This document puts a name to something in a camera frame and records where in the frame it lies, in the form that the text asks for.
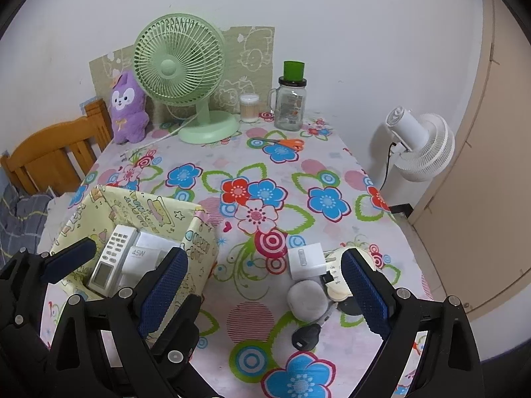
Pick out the white remote control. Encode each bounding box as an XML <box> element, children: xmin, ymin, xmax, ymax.
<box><xmin>88</xmin><ymin>225</ymin><xmax>139</xmax><ymax>298</ymax></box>

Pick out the black round case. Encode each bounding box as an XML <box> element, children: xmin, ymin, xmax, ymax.
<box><xmin>337</xmin><ymin>297</ymin><xmax>362</xmax><ymax>316</ymax></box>

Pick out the white earbuds case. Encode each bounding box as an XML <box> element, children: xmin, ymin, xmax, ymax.
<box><xmin>286</xmin><ymin>280</ymin><xmax>330</xmax><ymax>322</ymax></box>

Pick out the white wall charger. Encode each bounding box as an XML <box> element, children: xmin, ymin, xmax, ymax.
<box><xmin>287</xmin><ymin>242</ymin><xmax>335</xmax><ymax>282</ymax></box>

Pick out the blue plaid cloth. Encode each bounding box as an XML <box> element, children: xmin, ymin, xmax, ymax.
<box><xmin>0</xmin><ymin>169</ymin><xmax>52</xmax><ymax>268</ymax></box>

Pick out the yellow cartoon storage box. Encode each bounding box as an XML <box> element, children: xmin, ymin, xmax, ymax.
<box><xmin>50</xmin><ymin>185</ymin><xmax>219</xmax><ymax>304</ymax></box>

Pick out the white 45W charger box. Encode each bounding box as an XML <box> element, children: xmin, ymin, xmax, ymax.
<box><xmin>118</xmin><ymin>232</ymin><xmax>178</xmax><ymax>289</ymax></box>

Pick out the wooden chair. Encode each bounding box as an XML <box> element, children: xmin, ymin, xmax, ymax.
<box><xmin>1</xmin><ymin>99</ymin><xmax>112</xmax><ymax>195</ymax></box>

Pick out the cream round compact mirror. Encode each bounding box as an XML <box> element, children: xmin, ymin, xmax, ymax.
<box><xmin>321</xmin><ymin>246</ymin><xmax>353</xmax><ymax>303</ymax></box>

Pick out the beige door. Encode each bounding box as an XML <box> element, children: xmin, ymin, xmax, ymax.
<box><xmin>413</xmin><ymin>0</ymin><xmax>530</xmax><ymax>320</ymax></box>

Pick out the purple plush toy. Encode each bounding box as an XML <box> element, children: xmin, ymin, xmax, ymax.
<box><xmin>110</xmin><ymin>71</ymin><xmax>149</xmax><ymax>145</ymax></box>

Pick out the floral tablecloth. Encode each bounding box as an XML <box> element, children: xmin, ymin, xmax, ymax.
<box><xmin>46</xmin><ymin>114</ymin><xmax>428</xmax><ymax>397</ymax></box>

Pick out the white standing fan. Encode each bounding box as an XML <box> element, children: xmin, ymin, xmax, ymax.
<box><xmin>385</xmin><ymin>107</ymin><xmax>455</xmax><ymax>182</ymax></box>

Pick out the green desk fan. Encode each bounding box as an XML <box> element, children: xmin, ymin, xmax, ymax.
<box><xmin>133</xmin><ymin>13</ymin><xmax>239</xmax><ymax>145</ymax></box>

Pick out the cotton swab container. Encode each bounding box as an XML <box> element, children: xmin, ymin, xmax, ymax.
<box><xmin>239</xmin><ymin>94</ymin><xmax>260</xmax><ymax>123</ymax></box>

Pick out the glass jar green lid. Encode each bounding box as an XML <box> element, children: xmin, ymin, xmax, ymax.
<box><xmin>267</xmin><ymin>61</ymin><xmax>307</xmax><ymax>131</ymax></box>

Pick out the green fan white cable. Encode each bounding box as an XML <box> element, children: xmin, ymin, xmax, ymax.
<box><xmin>119</xmin><ymin>108</ymin><xmax>200</xmax><ymax>155</ymax></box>

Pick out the white fan black cable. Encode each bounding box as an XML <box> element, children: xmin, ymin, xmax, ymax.
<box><xmin>379</xmin><ymin>142</ymin><xmax>395</xmax><ymax>192</ymax></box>

